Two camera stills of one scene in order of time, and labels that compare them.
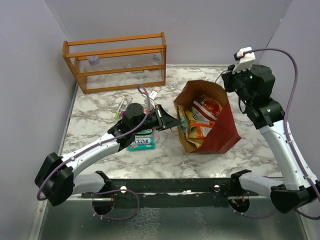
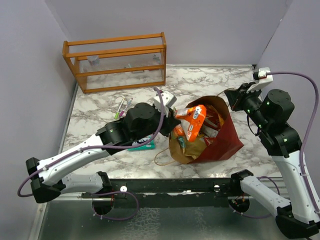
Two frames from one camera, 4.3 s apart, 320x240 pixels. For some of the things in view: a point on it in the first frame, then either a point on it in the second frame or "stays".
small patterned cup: [93, 60] stays
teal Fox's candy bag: [142, 142] stays
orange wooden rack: [117, 63] stays
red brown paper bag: [224, 134] -> [225, 140]
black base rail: [203, 192] stays
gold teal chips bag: [190, 126] -> [193, 149]
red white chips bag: [208, 106] -> [211, 125]
